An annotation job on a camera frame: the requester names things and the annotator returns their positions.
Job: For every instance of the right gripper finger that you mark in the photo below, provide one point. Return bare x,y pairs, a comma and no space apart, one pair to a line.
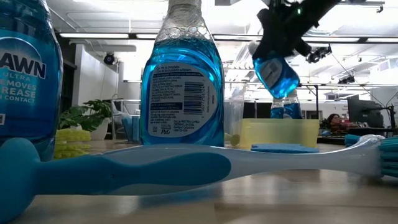
269,37
301,49

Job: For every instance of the blue dish soap bottle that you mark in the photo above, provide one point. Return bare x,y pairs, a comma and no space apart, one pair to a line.
182,102
293,110
276,77
28,93
276,112

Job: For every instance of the blue sponge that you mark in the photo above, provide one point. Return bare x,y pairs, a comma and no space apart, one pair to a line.
127,129
136,129
283,148

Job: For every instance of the blue dish brush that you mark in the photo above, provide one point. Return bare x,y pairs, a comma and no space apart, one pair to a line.
353,140
124,171

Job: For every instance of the yellow-green dish brush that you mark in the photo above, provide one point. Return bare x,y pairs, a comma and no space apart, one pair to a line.
234,140
73,137

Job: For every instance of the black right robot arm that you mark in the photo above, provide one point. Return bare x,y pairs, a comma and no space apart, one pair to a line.
326,7

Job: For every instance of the black track spotlight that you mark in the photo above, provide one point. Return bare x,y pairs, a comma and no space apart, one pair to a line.
346,80
318,55

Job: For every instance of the person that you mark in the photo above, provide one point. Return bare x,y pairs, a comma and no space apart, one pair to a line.
335,121

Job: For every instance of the clear plastic bin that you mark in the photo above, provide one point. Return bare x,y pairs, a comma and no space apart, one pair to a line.
234,112

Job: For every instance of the yellow plastic tray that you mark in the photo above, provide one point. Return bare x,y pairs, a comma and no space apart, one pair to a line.
280,132

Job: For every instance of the black computer monitor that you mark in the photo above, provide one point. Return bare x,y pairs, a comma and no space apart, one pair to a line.
362,112

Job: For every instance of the black background desk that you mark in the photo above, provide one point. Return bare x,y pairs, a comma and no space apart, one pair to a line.
357,132

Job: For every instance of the clear plastic sponge rack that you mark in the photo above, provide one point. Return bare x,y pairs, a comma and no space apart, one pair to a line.
117,124

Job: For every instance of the white plant pot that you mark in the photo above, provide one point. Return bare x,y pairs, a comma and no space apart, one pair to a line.
100,130

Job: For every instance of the green leafy plant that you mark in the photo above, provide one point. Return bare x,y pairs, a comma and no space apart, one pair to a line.
81,116

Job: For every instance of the ceiling light rail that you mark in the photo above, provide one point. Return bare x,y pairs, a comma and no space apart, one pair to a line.
186,36

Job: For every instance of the round black ceiling camera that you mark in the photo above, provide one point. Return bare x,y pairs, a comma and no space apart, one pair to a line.
109,59

